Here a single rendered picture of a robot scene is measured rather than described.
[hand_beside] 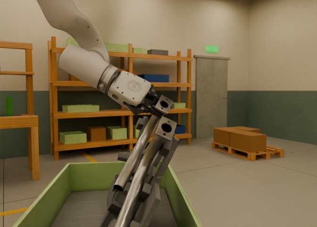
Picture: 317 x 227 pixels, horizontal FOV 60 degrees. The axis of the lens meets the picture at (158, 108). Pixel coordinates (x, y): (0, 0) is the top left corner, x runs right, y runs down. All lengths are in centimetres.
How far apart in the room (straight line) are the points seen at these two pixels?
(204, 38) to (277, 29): 190
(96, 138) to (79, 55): 476
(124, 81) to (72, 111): 454
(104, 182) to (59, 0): 72
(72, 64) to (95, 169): 52
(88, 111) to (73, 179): 425
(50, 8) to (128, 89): 29
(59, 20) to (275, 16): 759
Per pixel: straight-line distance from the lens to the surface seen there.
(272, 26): 816
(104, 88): 81
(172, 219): 94
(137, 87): 80
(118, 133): 565
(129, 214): 66
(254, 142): 526
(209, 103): 743
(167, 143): 68
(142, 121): 103
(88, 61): 81
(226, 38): 799
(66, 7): 81
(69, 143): 539
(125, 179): 78
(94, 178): 120
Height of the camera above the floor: 126
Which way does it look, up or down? 4 degrees down
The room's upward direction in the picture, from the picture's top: straight up
